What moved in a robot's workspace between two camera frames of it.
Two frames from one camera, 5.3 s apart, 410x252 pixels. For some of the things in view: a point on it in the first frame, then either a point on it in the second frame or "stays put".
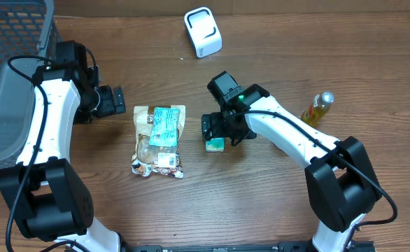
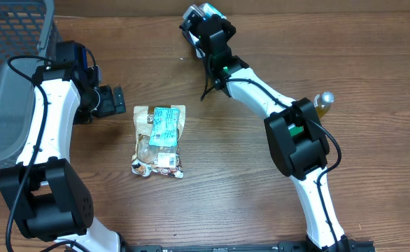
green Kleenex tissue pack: x=215 y=145 → x=207 y=10
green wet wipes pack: x=165 y=127 stays put
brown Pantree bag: x=164 y=156 stays put
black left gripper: x=110 y=107 stays put
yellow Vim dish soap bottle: x=317 y=108 stays put
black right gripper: x=206 y=127 → x=189 y=26
